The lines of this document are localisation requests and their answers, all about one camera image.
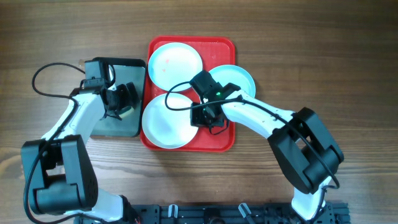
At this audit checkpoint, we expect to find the black water tray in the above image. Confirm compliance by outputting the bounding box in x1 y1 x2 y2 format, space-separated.
76 57 146 137

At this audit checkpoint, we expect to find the red plastic tray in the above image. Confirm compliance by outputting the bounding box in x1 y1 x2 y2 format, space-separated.
148 35 236 152

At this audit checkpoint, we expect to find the green yellow sponge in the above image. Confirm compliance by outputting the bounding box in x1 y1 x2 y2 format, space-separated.
119 106 135 119

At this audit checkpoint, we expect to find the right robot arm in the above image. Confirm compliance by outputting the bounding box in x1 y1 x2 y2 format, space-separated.
189 71 344 221

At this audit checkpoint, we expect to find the light blue plate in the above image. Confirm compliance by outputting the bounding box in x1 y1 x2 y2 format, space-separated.
209 65 256 98
148 42 203 91

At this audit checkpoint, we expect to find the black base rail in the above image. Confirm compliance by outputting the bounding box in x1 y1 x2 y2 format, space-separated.
133 202 351 224

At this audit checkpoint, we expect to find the light blue plate top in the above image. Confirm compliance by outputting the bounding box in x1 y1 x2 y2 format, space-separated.
148 42 203 91

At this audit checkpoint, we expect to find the white plate front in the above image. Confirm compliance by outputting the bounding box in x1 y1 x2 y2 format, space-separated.
142 93 198 149

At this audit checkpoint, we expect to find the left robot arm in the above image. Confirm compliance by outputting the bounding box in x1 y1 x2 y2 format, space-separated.
21 57 146 223

